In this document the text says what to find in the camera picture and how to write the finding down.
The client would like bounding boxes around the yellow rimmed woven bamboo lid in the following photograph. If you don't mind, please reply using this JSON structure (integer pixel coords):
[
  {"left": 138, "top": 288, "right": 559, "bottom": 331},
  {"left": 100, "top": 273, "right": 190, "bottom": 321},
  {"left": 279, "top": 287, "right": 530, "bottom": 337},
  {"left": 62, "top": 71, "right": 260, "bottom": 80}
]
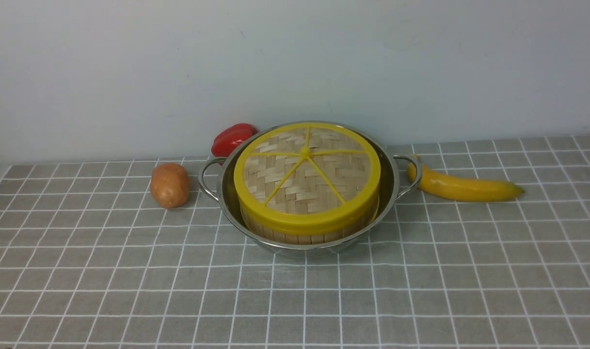
[{"left": 233, "top": 122, "right": 382, "bottom": 235}]

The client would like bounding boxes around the grey checkered tablecloth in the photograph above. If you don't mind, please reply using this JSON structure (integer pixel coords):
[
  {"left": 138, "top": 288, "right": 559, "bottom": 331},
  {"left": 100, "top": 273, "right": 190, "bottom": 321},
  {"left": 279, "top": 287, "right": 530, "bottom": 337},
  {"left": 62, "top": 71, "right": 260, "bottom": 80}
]
[{"left": 0, "top": 135, "right": 590, "bottom": 349}]

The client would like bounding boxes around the brown potato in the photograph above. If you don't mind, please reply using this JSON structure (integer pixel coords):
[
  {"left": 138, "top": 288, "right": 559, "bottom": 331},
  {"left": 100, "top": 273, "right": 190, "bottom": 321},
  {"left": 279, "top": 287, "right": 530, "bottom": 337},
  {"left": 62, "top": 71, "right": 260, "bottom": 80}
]
[{"left": 150, "top": 163, "right": 190, "bottom": 209}]

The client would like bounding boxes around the red bell pepper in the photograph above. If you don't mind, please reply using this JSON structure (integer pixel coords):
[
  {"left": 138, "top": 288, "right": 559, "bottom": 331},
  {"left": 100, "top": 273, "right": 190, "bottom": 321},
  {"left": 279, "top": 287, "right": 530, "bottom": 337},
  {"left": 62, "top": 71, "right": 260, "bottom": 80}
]
[{"left": 211, "top": 123, "right": 258, "bottom": 157}]

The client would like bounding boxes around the stainless steel pot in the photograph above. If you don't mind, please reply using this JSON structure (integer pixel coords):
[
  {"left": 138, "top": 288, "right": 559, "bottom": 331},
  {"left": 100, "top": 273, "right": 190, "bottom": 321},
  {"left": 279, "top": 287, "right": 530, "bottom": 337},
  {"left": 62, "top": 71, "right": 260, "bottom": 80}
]
[{"left": 198, "top": 121, "right": 423, "bottom": 258}]

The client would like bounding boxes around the yellow rimmed bamboo steamer basket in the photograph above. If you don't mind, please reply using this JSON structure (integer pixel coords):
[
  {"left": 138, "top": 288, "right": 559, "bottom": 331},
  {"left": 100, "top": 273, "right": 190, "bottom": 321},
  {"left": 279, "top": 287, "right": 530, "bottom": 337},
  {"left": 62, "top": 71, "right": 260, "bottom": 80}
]
[{"left": 241, "top": 199, "right": 379, "bottom": 245}]

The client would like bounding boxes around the yellow banana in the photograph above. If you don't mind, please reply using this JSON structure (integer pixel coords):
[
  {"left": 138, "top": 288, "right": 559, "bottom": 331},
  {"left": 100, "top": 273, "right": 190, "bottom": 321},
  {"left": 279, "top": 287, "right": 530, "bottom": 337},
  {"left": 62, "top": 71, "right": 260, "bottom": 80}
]
[{"left": 418, "top": 163, "right": 525, "bottom": 202}]

